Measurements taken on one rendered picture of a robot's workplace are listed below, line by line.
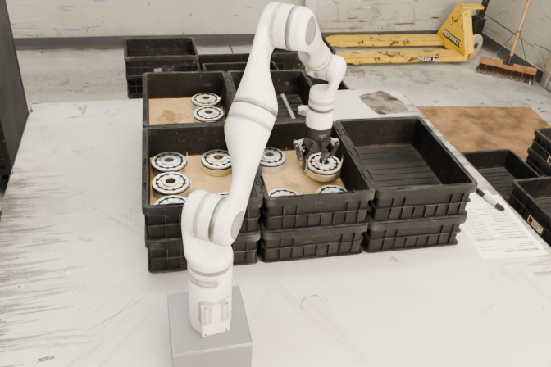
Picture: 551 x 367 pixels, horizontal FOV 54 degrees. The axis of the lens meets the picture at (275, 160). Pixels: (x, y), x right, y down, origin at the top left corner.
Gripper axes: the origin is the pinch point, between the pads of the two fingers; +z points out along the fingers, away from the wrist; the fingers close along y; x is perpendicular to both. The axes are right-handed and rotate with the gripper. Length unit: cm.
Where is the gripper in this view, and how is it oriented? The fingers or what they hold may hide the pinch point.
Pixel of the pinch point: (313, 165)
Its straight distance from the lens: 158.6
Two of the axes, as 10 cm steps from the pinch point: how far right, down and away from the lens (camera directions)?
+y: 9.8, -0.5, 2.0
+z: -0.6, 8.3, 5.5
